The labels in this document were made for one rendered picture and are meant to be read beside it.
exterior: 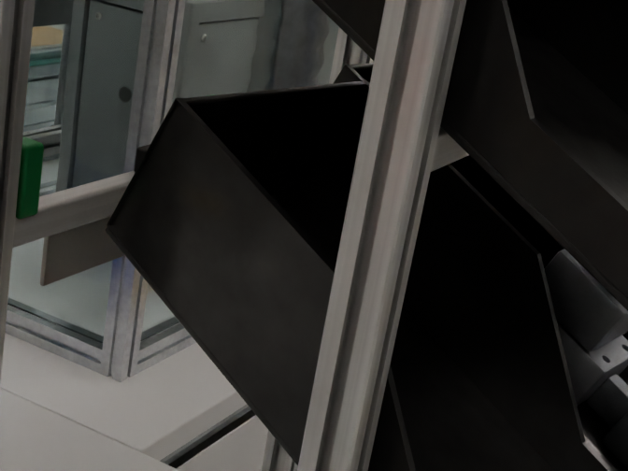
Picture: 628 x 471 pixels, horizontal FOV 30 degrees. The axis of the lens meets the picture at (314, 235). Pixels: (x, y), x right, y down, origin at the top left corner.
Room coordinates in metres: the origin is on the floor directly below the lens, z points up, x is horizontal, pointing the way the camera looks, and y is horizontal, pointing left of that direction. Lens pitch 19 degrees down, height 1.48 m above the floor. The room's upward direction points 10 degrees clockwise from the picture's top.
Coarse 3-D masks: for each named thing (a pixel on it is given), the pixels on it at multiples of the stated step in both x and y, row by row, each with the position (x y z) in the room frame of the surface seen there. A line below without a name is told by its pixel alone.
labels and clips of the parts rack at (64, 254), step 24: (24, 144) 0.45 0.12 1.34; (24, 168) 0.45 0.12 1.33; (24, 192) 0.45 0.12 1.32; (24, 216) 0.45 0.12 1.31; (48, 240) 0.49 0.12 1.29; (72, 240) 0.50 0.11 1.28; (96, 240) 0.52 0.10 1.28; (48, 264) 0.49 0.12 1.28; (72, 264) 0.51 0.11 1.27; (96, 264) 0.52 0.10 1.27
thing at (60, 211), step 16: (448, 144) 0.39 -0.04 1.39; (448, 160) 0.40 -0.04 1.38; (128, 176) 0.53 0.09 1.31; (64, 192) 0.49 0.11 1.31; (80, 192) 0.49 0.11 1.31; (96, 192) 0.50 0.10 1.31; (112, 192) 0.51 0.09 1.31; (48, 208) 0.47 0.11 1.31; (64, 208) 0.48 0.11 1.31; (80, 208) 0.49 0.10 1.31; (96, 208) 0.50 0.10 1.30; (112, 208) 0.51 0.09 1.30; (16, 224) 0.45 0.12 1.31; (32, 224) 0.46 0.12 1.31; (48, 224) 0.47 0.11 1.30; (64, 224) 0.48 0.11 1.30; (80, 224) 0.49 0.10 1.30; (16, 240) 0.45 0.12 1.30; (32, 240) 0.46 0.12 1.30
